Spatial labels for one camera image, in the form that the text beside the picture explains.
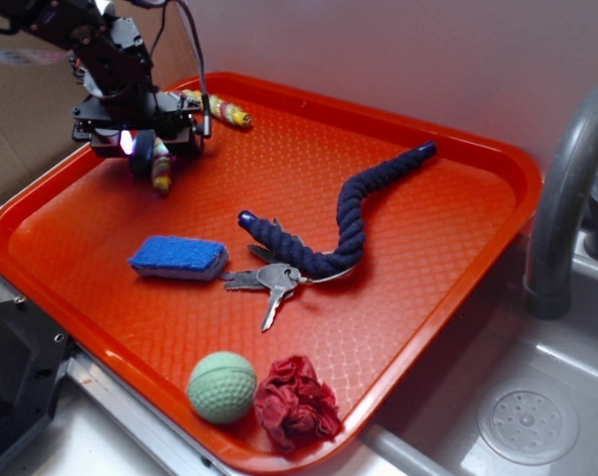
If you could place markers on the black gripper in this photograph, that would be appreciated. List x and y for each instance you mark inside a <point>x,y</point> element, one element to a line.
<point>101,122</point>

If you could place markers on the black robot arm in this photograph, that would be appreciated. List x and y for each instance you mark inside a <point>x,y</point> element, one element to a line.
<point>110,55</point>

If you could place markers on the brown cardboard box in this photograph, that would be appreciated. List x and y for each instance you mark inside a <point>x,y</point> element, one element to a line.
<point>37,91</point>

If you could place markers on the blue white sponge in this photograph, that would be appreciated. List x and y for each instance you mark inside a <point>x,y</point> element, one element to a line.
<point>180,258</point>

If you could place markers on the silver key bunch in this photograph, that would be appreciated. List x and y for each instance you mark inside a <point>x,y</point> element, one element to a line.
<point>290,264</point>

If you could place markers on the red plastic tray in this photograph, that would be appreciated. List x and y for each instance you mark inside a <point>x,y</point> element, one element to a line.
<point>66,241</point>

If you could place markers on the green dimpled ball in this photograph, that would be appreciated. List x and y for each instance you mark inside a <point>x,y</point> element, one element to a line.
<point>221,387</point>

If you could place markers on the crumpled red cloth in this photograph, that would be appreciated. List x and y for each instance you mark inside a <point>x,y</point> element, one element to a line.
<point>293,407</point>

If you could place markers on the grey toy faucet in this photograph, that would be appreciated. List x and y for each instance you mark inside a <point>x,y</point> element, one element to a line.
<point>569,198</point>

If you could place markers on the grey toy sink basin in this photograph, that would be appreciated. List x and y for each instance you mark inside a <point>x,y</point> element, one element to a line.
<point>498,391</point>

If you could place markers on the black metal bracket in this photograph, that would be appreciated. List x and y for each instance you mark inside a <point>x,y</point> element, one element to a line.
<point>11,377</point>

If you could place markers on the aluminium rail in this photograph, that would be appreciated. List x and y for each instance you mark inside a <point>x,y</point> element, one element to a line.
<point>76,417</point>

